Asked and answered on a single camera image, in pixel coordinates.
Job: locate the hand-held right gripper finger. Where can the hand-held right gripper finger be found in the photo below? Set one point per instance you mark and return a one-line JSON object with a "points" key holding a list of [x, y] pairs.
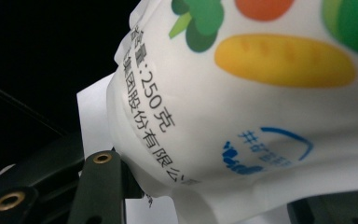
{"points": [[130, 183]]}

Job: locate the white pouch with vegetable print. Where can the white pouch with vegetable print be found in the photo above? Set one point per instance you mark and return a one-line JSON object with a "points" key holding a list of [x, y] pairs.
{"points": [[230, 109]]}

